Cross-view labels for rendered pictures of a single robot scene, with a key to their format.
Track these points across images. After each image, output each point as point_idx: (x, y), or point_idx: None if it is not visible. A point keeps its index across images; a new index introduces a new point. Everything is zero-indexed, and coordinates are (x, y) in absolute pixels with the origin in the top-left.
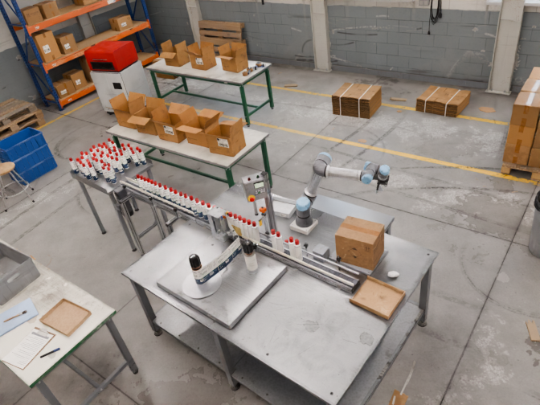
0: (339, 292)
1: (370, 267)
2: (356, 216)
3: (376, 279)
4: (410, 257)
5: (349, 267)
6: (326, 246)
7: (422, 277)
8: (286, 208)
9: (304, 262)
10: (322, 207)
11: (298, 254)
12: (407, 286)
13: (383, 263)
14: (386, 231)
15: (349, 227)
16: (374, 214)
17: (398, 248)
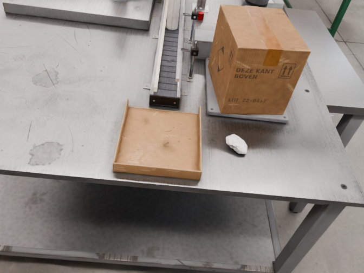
0: (142, 89)
1: (221, 105)
2: (325, 66)
3: (200, 120)
4: (306, 159)
5: (206, 85)
6: None
7: (271, 195)
8: None
9: (164, 28)
10: (301, 31)
11: (168, 12)
12: (226, 177)
13: (255, 125)
14: (345, 124)
15: (255, 14)
16: (355, 84)
17: (311, 136)
